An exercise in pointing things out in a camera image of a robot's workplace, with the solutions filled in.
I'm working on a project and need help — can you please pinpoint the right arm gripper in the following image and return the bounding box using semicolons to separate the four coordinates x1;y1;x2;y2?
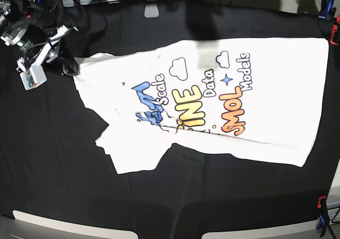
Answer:
16;25;79;73

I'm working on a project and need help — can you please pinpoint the white printed t-shirt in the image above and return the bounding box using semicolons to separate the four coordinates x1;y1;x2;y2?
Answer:
74;38;329;174

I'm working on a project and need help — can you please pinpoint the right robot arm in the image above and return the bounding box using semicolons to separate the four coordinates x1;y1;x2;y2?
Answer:
1;0;79;76

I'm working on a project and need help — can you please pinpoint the red clamp back right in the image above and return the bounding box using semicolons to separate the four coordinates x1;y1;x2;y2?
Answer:
329;15;340;46

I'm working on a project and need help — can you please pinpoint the red clamp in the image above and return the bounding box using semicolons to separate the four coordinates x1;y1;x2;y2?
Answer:
316;196;329;237
329;15;340;46

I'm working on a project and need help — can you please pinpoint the red clamp front right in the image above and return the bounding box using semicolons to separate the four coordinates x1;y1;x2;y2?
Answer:
316;196;329;237

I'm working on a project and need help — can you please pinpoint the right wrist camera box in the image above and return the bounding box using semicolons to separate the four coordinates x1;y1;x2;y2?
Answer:
20;66;47;90

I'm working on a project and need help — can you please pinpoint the grey table mount plate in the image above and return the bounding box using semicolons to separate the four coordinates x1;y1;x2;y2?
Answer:
144;3;159;19

